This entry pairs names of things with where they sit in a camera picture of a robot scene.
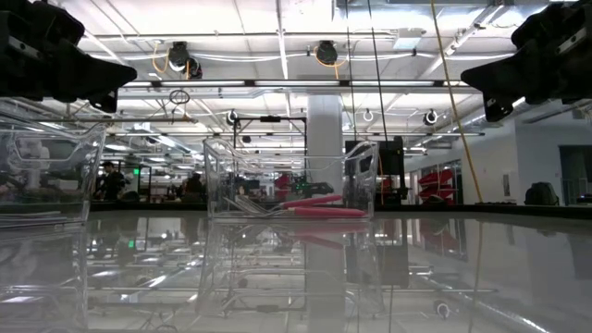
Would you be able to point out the white building column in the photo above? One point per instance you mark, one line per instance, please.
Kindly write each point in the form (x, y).
(324, 120)

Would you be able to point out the silver ventilation duct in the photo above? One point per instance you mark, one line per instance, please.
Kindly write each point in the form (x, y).
(476, 118)

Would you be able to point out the black camera rig frame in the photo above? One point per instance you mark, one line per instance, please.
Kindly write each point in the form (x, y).
(270, 119)

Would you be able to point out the white humanoid figure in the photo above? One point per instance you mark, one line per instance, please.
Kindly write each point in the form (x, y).
(32, 157)

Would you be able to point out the red bin rack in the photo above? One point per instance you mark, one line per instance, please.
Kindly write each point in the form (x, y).
(439, 178)

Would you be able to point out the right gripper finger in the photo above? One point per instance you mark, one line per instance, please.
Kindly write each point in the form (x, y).
(504, 74)

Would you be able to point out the black backpack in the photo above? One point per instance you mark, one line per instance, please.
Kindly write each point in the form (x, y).
(541, 194)

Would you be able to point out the black equipment rack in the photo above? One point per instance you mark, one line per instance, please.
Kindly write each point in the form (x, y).
(395, 162)

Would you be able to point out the person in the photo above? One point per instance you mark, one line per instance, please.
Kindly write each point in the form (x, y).
(193, 185)
(282, 181)
(111, 180)

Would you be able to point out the clear plastic bin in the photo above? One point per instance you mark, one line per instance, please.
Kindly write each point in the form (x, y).
(92, 139)
(222, 185)

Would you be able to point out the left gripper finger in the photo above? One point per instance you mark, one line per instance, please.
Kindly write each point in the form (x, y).
(92, 74)

